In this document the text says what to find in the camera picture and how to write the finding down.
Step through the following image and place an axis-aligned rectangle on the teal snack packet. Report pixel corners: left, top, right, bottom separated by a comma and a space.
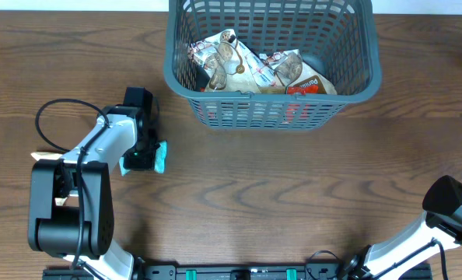
119, 141, 167, 176

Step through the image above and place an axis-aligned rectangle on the beige paper bag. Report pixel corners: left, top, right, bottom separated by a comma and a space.
30, 152, 78, 206

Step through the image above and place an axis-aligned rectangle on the Panifee snack bag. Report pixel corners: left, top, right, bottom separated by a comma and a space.
259, 49, 338, 95
187, 29, 260, 93

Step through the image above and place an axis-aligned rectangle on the orange cracker package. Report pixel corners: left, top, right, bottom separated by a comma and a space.
283, 84, 320, 124

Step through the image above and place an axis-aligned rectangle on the grey plastic basket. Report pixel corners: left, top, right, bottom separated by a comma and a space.
164, 0, 382, 130

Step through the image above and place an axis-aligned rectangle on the Kleenex tissue multipack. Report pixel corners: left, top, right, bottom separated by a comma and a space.
238, 41, 279, 87

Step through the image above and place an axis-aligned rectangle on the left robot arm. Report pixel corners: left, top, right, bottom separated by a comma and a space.
27, 87, 167, 279

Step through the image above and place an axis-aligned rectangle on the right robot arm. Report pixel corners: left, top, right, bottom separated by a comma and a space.
338, 175, 462, 279

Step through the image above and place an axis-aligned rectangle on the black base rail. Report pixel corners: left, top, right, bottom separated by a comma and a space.
41, 262, 432, 280

